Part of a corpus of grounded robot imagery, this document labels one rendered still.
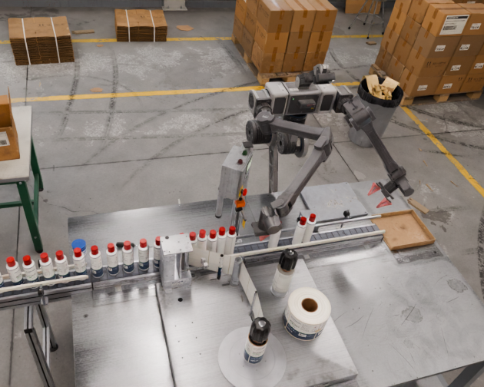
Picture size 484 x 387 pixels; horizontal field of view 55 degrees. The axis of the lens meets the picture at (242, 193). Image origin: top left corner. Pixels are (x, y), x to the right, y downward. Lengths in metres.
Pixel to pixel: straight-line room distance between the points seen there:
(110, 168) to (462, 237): 3.18
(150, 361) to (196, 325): 0.26
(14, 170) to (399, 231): 2.41
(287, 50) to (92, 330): 4.15
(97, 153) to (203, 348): 2.74
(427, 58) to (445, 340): 3.78
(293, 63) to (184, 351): 4.22
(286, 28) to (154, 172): 2.30
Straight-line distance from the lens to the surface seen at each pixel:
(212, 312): 2.29
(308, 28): 5.64
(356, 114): 2.31
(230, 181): 2.14
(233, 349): 2.20
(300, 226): 2.50
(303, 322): 2.17
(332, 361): 2.28
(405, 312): 2.64
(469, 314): 2.81
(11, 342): 3.37
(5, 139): 3.22
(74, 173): 4.33
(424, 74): 5.88
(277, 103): 2.60
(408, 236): 3.01
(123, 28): 6.36
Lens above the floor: 2.82
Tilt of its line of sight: 43 degrees down
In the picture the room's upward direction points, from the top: 9 degrees clockwise
